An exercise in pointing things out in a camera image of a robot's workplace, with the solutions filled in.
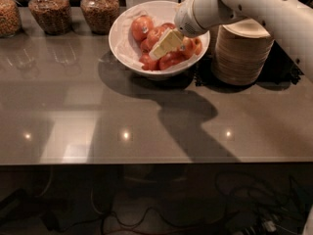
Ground red apple back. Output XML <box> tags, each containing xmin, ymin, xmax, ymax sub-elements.
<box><xmin>161</xmin><ymin>23</ymin><xmax>176</xmax><ymax>29</ymax></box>

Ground middle glass jar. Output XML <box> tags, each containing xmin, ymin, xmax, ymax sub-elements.
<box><xmin>28</xmin><ymin>0</ymin><xmax>71</xmax><ymax>35</ymax></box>

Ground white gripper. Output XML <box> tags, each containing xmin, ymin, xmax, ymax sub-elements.
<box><xmin>149</xmin><ymin>0</ymin><xmax>206</xmax><ymax>60</ymax></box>

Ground red yellow apple right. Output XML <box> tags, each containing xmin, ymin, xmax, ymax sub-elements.
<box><xmin>179</xmin><ymin>37</ymin><xmax>202</xmax><ymax>59</ymax></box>

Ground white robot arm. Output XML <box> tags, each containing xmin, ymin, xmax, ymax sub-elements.
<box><xmin>150</xmin><ymin>0</ymin><xmax>313</xmax><ymax>80</ymax></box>

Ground left glass jar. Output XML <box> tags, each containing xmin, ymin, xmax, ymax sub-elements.
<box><xmin>0</xmin><ymin>0</ymin><xmax>22</xmax><ymax>38</ymax></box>

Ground front stack paper bowls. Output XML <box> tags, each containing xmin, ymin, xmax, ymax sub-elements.
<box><xmin>211</xmin><ymin>19</ymin><xmax>274</xmax><ymax>86</ymax></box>

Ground right glass jar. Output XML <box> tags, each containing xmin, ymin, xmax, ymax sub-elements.
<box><xmin>80</xmin><ymin>0</ymin><xmax>119</xmax><ymax>35</ymax></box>

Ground glass jar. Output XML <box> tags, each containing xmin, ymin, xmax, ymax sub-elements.
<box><xmin>80</xmin><ymin>0</ymin><xmax>119</xmax><ymax>35</ymax></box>
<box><xmin>28</xmin><ymin>0</ymin><xmax>71</xmax><ymax>35</ymax></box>
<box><xmin>0</xmin><ymin>0</ymin><xmax>22</xmax><ymax>38</ymax></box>

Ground black mat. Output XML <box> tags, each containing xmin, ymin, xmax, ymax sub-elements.
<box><xmin>194</xmin><ymin>43</ymin><xmax>303</xmax><ymax>91</ymax></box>

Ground black cables under table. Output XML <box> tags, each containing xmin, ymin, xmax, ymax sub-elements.
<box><xmin>87</xmin><ymin>169</ymin><xmax>313</xmax><ymax>235</ymax></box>

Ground white ceramic bowl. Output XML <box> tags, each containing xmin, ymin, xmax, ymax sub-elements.
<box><xmin>108</xmin><ymin>0</ymin><xmax>211</xmax><ymax>81</ymax></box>

